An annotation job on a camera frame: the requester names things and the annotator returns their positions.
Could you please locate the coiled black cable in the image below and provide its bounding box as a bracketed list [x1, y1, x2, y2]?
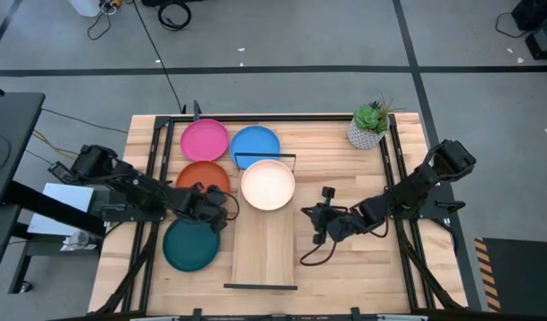
[156, 0, 194, 32]

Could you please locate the pink plate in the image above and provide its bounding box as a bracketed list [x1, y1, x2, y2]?
[179, 118, 231, 162]

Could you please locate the orange plate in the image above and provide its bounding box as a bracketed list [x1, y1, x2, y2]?
[175, 160, 232, 196]

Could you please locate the blue plate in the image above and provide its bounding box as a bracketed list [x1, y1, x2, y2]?
[229, 125, 282, 171]

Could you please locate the white box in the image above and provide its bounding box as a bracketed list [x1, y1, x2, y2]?
[27, 182, 96, 237]

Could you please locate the black equipment case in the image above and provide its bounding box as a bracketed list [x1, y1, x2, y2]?
[511, 0, 547, 32]

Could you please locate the white machine in background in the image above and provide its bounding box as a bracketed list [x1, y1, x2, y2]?
[67, 0, 102, 19]

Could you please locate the black equipment box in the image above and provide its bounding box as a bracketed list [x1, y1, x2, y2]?
[524, 24, 547, 62]

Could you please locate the wooden shelf with black frame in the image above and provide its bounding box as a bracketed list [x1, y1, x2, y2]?
[223, 152, 299, 292]

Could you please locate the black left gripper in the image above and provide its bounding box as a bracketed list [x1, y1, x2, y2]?
[176, 184, 231, 235]

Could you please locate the teal plate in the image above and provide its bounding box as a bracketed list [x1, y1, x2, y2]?
[162, 216, 222, 273]

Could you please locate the black mat with hazard stripes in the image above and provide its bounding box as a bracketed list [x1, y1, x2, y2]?
[473, 235, 547, 314]

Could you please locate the black aluminium table frame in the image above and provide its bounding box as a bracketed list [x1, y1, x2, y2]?
[92, 100, 473, 321]

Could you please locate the succulent plant in white pot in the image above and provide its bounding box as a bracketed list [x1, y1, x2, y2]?
[346, 94, 406, 151]

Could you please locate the black side desk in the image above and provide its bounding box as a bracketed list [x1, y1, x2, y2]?
[0, 91, 108, 295]

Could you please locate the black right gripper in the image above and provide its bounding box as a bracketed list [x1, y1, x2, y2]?
[301, 185, 373, 246]

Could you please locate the clear plastic bottle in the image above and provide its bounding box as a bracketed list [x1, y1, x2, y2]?
[60, 230, 98, 252]

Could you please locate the cream plate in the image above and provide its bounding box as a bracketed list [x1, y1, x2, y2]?
[240, 159, 296, 212]

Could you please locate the long black floor cable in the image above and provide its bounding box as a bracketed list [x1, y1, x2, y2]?
[131, 0, 186, 113]

